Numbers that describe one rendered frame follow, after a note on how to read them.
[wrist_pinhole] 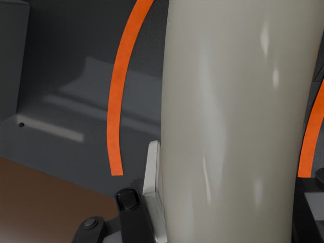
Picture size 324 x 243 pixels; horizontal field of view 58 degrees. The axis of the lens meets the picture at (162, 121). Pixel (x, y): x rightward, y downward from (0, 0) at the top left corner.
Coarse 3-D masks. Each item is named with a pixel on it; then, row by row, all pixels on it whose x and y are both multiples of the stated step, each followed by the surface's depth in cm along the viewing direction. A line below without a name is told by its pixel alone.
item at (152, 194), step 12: (156, 144) 20; (156, 156) 18; (156, 168) 16; (144, 180) 15; (156, 180) 15; (144, 192) 14; (156, 192) 14; (156, 204) 14; (156, 216) 14; (156, 228) 14; (156, 240) 15
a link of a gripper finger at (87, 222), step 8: (96, 216) 14; (80, 224) 13; (88, 224) 13; (96, 224) 13; (104, 224) 13; (80, 232) 13; (88, 232) 13; (96, 232) 12; (104, 232) 13; (72, 240) 12; (80, 240) 12; (88, 240) 12; (96, 240) 12
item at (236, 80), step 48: (192, 0) 5; (240, 0) 4; (288, 0) 4; (192, 48) 5; (240, 48) 5; (288, 48) 5; (192, 96) 5; (240, 96) 5; (288, 96) 5; (192, 144) 5; (240, 144) 5; (288, 144) 5; (192, 192) 6; (240, 192) 5; (288, 192) 6; (192, 240) 6; (240, 240) 6; (288, 240) 6
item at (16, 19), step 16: (0, 0) 79; (16, 0) 89; (0, 16) 81; (16, 16) 88; (0, 32) 83; (16, 32) 91; (0, 48) 85; (16, 48) 94; (0, 64) 88; (16, 64) 97; (0, 80) 90; (16, 80) 100; (0, 96) 93; (16, 96) 104; (0, 112) 96
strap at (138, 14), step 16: (144, 0) 91; (144, 16) 93; (128, 32) 95; (128, 48) 96; (112, 80) 100; (112, 96) 102; (320, 96) 98; (112, 112) 104; (320, 112) 99; (112, 128) 106; (112, 144) 108; (304, 144) 103; (112, 160) 110; (304, 160) 106; (304, 176) 108
